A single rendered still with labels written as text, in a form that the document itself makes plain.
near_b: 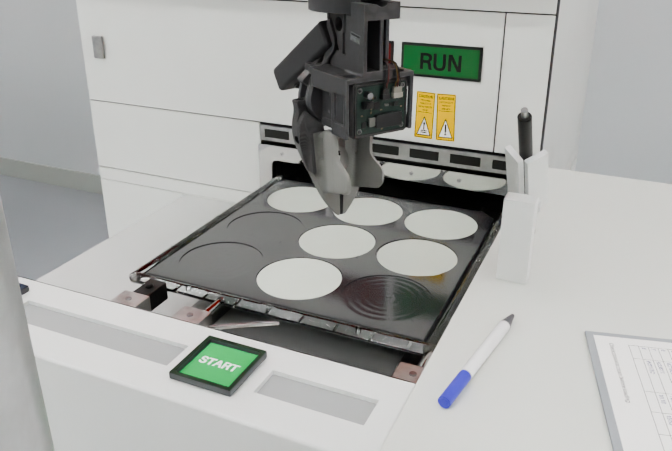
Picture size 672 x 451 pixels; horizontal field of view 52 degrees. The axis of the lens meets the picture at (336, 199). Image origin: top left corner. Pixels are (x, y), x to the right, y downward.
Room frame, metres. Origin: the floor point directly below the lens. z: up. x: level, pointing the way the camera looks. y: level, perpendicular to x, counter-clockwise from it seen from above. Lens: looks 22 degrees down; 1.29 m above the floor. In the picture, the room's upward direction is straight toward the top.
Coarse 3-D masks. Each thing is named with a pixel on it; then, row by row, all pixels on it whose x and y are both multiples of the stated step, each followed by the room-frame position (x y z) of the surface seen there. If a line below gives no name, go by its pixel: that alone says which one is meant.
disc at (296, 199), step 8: (280, 192) 0.98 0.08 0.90; (288, 192) 0.98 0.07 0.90; (296, 192) 0.98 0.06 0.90; (304, 192) 0.98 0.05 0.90; (312, 192) 0.98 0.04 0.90; (272, 200) 0.95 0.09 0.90; (280, 200) 0.95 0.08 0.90; (288, 200) 0.95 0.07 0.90; (296, 200) 0.95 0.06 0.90; (304, 200) 0.95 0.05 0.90; (312, 200) 0.95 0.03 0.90; (320, 200) 0.95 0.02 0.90; (280, 208) 0.92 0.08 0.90; (288, 208) 0.92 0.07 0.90; (296, 208) 0.92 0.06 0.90; (304, 208) 0.92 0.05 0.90; (312, 208) 0.92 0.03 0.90; (320, 208) 0.92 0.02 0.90
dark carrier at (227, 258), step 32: (224, 224) 0.86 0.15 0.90; (256, 224) 0.87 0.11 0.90; (288, 224) 0.87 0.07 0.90; (320, 224) 0.86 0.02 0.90; (352, 224) 0.86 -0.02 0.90; (384, 224) 0.86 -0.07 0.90; (480, 224) 0.86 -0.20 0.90; (192, 256) 0.77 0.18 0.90; (224, 256) 0.77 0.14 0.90; (256, 256) 0.77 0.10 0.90; (288, 256) 0.77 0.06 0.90; (224, 288) 0.69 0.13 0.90; (256, 288) 0.69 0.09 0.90; (352, 288) 0.69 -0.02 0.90; (384, 288) 0.69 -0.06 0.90; (416, 288) 0.69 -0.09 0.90; (448, 288) 0.69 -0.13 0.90; (352, 320) 0.62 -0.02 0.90; (384, 320) 0.62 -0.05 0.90; (416, 320) 0.62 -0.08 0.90
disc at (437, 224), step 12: (408, 216) 0.89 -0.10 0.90; (420, 216) 0.89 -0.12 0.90; (432, 216) 0.89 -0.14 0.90; (444, 216) 0.89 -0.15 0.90; (456, 216) 0.89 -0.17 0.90; (468, 216) 0.89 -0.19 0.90; (408, 228) 0.85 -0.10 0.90; (420, 228) 0.85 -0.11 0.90; (432, 228) 0.85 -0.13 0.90; (444, 228) 0.85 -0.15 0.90; (456, 228) 0.85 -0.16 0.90; (468, 228) 0.85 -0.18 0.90
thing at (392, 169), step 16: (272, 144) 1.09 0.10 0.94; (272, 160) 1.08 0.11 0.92; (288, 160) 1.07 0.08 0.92; (384, 160) 1.01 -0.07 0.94; (272, 176) 1.08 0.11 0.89; (384, 176) 1.00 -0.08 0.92; (400, 176) 0.99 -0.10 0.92; (416, 176) 0.98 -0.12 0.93; (432, 176) 0.97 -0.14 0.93; (448, 176) 0.96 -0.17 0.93; (464, 176) 0.95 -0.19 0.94; (480, 176) 0.94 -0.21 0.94; (496, 176) 0.94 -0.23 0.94; (496, 192) 0.93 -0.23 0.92
